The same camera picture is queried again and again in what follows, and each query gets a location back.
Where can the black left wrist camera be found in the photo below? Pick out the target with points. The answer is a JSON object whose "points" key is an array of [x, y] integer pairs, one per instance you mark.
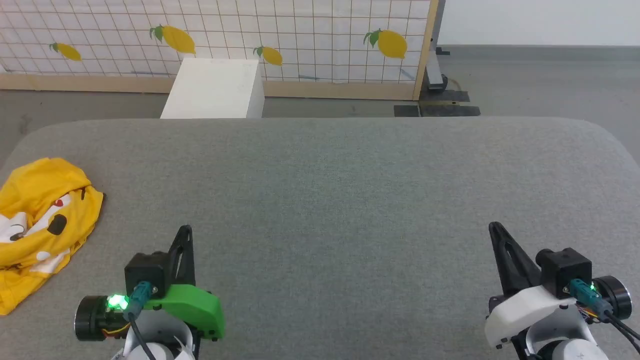
{"points": [[146, 272]]}

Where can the yellow cartoon face t-shirt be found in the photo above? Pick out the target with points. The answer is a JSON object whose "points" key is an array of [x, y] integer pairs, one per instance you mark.
{"points": [[45, 220]]}

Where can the white rectangular box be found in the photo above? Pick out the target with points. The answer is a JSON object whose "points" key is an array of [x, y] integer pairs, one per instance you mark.
{"points": [[215, 90]]}

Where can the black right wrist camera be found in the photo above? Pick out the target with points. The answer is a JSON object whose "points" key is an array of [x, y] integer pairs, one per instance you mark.
{"points": [[562, 272]]}

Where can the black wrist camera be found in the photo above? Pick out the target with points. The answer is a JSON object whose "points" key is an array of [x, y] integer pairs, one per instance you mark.
{"points": [[146, 272], [562, 272]]}

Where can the grey fabric sofa seat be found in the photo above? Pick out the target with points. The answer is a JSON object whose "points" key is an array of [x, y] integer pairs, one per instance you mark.
{"points": [[350, 190]]}

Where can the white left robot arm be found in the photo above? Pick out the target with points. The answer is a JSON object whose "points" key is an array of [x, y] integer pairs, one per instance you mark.
{"points": [[160, 340]]}

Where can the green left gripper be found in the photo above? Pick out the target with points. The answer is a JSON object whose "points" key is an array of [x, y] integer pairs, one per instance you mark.
{"points": [[195, 307]]}

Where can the large black floor mat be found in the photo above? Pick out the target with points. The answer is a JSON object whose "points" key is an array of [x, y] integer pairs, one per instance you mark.
{"points": [[450, 107]]}

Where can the small black floor mat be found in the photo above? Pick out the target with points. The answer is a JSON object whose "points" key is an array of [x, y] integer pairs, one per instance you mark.
{"points": [[406, 111]]}

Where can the lemon print grid screen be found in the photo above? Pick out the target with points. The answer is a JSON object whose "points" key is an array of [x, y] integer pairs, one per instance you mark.
{"points": [[310, 30]]}

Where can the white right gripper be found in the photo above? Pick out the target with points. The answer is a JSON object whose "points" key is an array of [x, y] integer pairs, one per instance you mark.
{"points": [[525, 310]]}

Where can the grey metal stand leg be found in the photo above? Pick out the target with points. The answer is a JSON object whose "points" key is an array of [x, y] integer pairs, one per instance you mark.
{"points": [[436, 70]]}

